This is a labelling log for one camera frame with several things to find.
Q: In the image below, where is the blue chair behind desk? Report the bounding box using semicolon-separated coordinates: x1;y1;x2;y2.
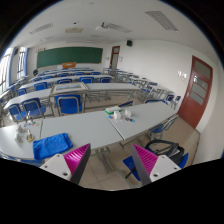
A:
55;94;82;115

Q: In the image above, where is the blue folded towel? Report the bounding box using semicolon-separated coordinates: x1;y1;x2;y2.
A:
33;133;73;160

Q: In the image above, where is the blue chair far left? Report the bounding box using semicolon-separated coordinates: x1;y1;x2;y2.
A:
8;104;24;122

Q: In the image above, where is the green chalkboard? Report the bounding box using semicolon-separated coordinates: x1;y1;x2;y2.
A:
37;47;103;68

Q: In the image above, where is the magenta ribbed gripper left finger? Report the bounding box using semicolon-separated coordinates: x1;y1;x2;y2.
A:
41;144;91;184

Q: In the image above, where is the red-brown door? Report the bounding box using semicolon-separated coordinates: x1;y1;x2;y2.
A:
178;56;213;128
110;46;120;69

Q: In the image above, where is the small bottle on desk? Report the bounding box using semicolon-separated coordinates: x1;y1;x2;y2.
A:
26;129;34;142

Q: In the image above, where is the black wall speaker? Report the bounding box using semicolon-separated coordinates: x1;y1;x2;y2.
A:
126;40;133;47

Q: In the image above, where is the grey front right desk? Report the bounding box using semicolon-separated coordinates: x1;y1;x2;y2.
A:
105;102;177;140

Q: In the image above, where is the grey desk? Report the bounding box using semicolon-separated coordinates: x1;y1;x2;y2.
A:
105;102;177;140
41;111;123;149
0;121;42;159

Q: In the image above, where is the ceiling projector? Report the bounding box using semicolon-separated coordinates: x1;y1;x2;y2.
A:
95;22;109;31

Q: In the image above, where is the blue chair near gripper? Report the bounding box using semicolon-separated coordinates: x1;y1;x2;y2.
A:
123;157;140;180

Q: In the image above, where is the red-brown far door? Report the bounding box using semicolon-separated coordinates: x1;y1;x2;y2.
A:
110;46;120;69

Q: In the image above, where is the grey front middle desk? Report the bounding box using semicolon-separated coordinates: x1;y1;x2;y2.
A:
41;111;123;149

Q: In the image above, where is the green white box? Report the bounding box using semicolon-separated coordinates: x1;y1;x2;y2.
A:
105;106;122;115

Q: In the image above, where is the orange lectern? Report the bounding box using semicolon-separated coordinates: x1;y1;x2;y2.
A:
62;62;77;69

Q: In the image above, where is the white tray on desk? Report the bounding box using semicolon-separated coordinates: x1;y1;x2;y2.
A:
51;82;87;94

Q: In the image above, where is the left window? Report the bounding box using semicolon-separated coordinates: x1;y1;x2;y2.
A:
0;48;12;93

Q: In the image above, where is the grey front left desk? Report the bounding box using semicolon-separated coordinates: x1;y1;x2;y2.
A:
0;121;42;159

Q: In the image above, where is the red-brown near door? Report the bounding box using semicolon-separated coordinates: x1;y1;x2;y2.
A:
178;56;213;128

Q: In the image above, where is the blue chair right side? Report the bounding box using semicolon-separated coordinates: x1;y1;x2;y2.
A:
149;115;178;140

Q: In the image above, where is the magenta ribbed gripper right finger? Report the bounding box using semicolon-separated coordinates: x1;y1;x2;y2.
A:
131;145;180;186

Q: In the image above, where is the blue chair left row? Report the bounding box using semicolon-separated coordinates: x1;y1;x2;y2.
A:
22;98;46;118

